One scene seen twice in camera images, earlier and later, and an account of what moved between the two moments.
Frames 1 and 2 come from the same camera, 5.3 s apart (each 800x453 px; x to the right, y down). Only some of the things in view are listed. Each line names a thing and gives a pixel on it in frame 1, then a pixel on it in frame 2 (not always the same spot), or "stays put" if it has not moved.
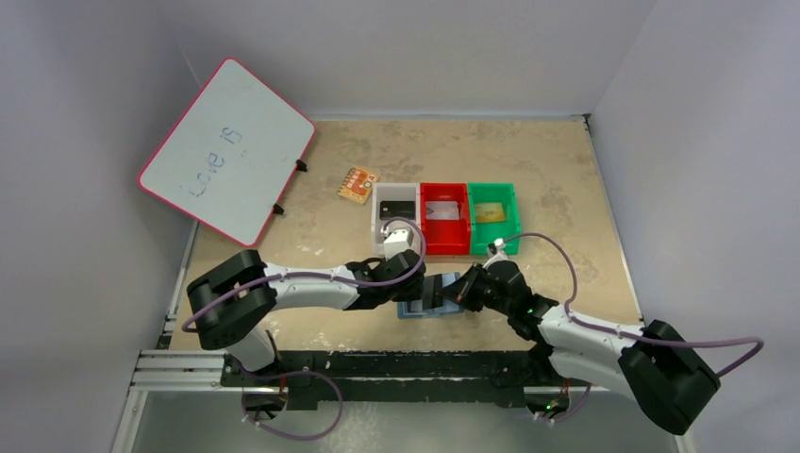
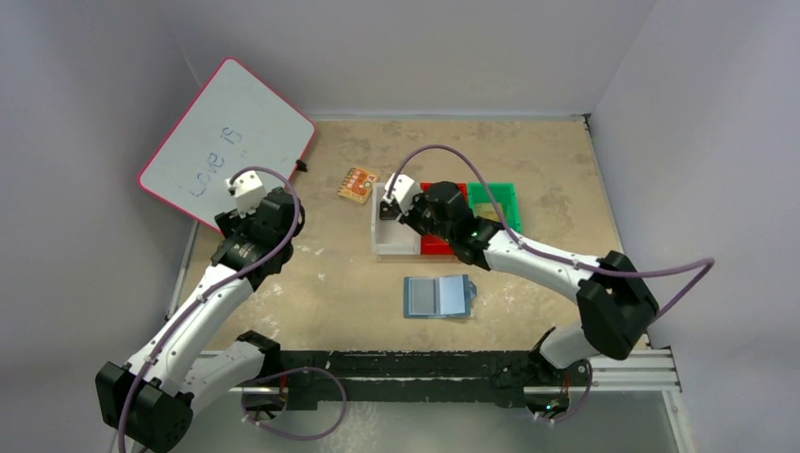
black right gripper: x=467 y=290 -> x=388 y=210
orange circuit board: x=358 y=184 stays put
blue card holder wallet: x=450 y=309 stays put
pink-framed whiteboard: x=229 y=156 stays put
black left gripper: x=413 y=293 -> x=232 y=224
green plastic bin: x=493 y=214 stays put
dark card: x=431 y=284 -> x=389 y=211
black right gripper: x=404 y=378 stays put
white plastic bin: x=392 y=200 stays put
